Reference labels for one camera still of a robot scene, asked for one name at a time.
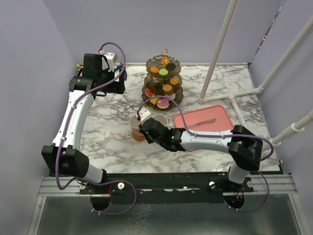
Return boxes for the pink mug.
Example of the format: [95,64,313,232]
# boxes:
[129,116,143,136]

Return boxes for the green macaron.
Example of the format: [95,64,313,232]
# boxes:
[158,69,168,76]

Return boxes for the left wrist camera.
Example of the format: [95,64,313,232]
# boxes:
[99,50,117,72]

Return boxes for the pink serving tray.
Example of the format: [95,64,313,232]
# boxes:
[173,105,233,152]

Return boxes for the orange waffle biscuit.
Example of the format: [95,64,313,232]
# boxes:
[170,77,179,86]

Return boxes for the red frosted donut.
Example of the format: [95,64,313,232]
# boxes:
[145,89,154,97]

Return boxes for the round wooden coaster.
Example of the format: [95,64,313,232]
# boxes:
[132,132,145,141]

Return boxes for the yellow cake slice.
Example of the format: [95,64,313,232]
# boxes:
[150,97,159,105]

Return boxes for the black sandwich cookie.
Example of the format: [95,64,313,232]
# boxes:
[166,63,176,71]

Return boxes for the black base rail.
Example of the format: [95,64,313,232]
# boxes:
[80,172,253,204]

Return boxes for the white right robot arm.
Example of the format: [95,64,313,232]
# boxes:
[139,118,263,191]

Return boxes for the orange flower cookie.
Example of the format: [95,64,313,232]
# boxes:
[161,58,170,66]

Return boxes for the white pvc pipe frame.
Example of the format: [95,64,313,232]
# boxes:
[200,0,313,147]

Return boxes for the white chocolate-striped donut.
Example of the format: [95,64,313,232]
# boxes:
[166,94,176,100]

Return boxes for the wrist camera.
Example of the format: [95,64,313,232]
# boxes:
[99,50,117,72]
[136,108,153,123]

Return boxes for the pink frosted donut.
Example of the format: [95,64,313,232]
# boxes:
[156,98,170,109]

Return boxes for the chocolate chip cookie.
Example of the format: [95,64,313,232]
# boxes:
[150,67,159,73]

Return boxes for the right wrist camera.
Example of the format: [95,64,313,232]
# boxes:
[136,108,153,123]

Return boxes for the green mug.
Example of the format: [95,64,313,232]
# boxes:
[153,114,168,127]

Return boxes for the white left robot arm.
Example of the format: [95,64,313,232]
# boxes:
[42,51,126,193]

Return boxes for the metal serving tongs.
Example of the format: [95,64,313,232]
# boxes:
[188,118,216,127]

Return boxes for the orange jam biscuit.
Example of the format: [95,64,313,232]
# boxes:
[162,84,172,92]

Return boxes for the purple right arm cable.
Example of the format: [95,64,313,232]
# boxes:
[137,95,274,214]

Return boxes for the three-tier grey cake stand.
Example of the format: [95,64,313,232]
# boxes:
[142,48,183,112]

